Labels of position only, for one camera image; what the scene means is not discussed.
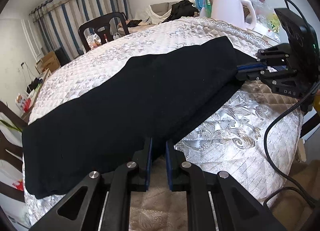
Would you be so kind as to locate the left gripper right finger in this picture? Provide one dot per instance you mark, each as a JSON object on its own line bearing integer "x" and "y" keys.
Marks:
{"x": 215, "y": 201}

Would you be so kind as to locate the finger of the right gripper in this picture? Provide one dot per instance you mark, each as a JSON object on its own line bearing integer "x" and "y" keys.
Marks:
{"x": 257, "y": 77}
{"x": 272, "y": 59}

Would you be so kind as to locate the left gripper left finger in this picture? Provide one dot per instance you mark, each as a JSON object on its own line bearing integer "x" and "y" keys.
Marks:
{"x": 101, "y": 201}

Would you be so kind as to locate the black pants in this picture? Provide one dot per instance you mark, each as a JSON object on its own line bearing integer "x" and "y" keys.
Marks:
{"x": 161, "y": 96}

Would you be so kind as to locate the white electric kettle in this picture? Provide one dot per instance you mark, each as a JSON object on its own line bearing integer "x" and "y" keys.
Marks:
{"x": 231, "y": 11}

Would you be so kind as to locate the white quilted bedspread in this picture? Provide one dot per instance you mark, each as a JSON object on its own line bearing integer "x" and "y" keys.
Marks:
{"x": 231, "y": 139}

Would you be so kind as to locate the black bag on sofa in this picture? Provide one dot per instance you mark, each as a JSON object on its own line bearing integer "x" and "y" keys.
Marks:
{"x": 182, "y": 8}

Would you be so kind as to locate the dark wooden chair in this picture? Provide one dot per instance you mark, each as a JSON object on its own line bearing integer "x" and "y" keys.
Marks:
{"x": 11, "y": 153}

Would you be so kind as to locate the beige sofa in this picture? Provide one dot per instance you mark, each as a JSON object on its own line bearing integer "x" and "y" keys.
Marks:
{"x": 150, "y": 16}

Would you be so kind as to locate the green snake plant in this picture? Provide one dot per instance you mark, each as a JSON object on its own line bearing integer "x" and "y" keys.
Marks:
{"x": 10, "y": 126}

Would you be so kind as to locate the red white product box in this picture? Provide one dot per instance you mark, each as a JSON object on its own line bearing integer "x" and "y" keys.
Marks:
{"x": 23, "y": 102}

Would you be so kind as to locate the cardboard box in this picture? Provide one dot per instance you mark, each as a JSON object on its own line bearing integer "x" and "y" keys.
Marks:
{"x": 49, "y": 61}

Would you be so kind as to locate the striped blue beige curtain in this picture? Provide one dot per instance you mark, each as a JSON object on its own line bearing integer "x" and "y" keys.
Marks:
{"x": 58, "y": 21}

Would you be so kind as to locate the red handled clear bag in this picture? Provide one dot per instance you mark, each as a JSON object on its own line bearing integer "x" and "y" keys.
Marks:
{"x": 262, "y": 9}

